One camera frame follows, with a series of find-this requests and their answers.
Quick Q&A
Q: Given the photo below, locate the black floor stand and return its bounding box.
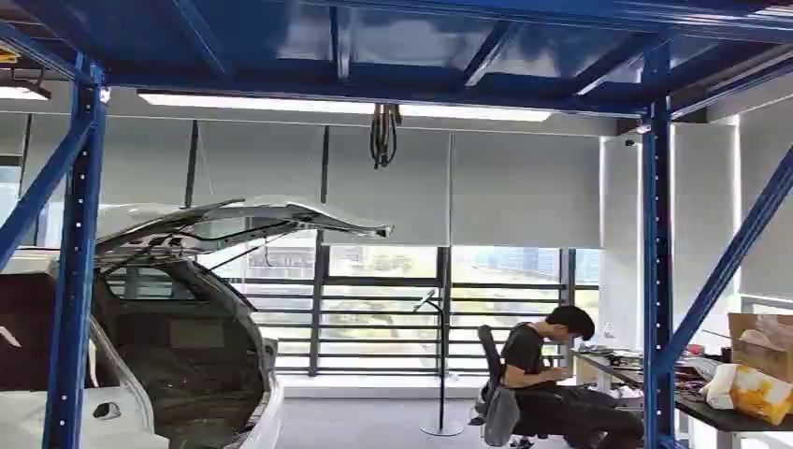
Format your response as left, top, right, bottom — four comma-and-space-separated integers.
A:
412, 288, 465, 438

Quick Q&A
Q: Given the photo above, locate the small ceiling light panel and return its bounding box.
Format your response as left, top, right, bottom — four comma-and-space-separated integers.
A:
0, 84, 52, 102

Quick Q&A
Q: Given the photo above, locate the black office chair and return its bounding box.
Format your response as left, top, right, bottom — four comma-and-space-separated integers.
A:
468, 325, 562, 449

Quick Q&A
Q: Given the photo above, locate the white car tailgate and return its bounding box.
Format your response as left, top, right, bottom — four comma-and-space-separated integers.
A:
93, 196, 396, 263

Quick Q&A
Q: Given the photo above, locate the grey jacket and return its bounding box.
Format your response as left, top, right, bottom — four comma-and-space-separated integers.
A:
482, 386, 522, 449

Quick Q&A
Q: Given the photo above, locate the printed cardboard box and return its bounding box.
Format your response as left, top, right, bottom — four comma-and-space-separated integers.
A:
727, 311, 793, 384

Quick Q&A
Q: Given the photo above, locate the grey roller blind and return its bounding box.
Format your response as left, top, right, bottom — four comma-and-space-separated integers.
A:
324, 126, 454, 249
739, 97, 793, 301
100, 116, 327, 248
671, 123, 740, 348
450, 130, 603, 251

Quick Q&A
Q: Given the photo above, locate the white car body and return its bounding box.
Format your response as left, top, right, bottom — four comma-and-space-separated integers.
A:
0, 246, 285, 449

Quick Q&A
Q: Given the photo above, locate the dark window railing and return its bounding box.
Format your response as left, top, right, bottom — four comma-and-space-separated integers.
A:
227, 277, 601, 377

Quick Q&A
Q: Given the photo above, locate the hanging black cable bundle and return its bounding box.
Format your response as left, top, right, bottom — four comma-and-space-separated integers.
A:
368, 103, 403, 170

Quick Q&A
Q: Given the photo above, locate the long ceiling light panel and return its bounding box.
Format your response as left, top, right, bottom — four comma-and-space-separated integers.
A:
398, 104, 554, 123
137, 92, 377, 117

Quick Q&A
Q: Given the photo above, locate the dark work table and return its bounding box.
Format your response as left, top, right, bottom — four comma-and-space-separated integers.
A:
570, 349, 793, 449

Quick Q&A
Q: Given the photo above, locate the blue steel rack frame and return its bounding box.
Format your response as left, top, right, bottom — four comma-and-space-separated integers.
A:
0, 0, 793, 449

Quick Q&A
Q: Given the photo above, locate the seated person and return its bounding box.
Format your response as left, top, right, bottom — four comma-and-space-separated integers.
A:
499, 304, 646, 449

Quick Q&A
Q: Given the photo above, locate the yellow and white plastic bag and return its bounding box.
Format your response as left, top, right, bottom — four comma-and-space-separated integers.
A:
699, 361, 793, 427

